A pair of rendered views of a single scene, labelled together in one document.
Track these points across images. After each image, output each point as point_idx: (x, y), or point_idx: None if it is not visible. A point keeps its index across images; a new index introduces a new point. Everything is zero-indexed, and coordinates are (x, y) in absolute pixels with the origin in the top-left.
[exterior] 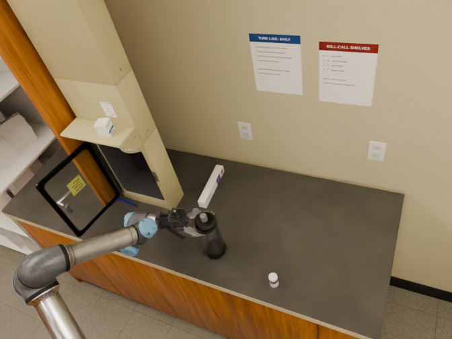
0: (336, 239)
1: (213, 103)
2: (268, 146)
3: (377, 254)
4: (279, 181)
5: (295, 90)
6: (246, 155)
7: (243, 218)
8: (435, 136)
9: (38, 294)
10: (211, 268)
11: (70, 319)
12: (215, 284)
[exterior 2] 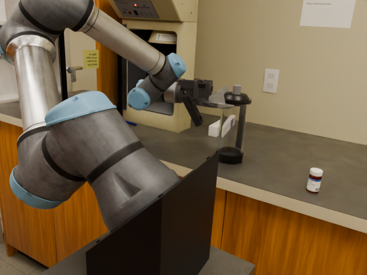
0: None
1: (246, 46)
2: (290, 102)
3: None
4: (299, 136)
5: (343, 22)
6: (261, 115)
7: (261, 148)
8: None
9: (31, 33)
10: (223, 168)
11: (54, 82)
12: (229, 179)
